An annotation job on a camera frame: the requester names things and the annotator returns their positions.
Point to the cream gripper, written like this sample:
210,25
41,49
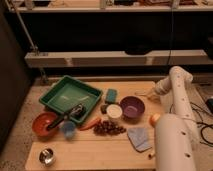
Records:
153,95

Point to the small metal cup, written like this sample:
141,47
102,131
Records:
46,157

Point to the blue plastic cup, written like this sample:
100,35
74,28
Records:
68,129

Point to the orange carrot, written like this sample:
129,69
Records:
90,124

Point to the purple bowl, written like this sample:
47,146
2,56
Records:
132,107

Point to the red bowl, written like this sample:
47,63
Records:
41,122

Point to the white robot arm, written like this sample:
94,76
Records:
176,134

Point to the teal sponge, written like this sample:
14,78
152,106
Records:
111,96

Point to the white metal shelf rack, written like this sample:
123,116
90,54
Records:
90,40

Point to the small dark green object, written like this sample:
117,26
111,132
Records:
103,108

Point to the orange fruit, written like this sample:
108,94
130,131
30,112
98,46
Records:
153,119

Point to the blue grey cloth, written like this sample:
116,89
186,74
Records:
138,137

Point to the white cup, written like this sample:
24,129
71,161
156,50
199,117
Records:
114,111

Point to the black handled scoop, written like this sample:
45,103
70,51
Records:
75,111

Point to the black object on shelf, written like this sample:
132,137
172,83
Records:
138,48

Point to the bunch of dark grapes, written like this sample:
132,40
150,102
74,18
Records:
108,128

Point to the green plastic tray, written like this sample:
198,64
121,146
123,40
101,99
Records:
69,92

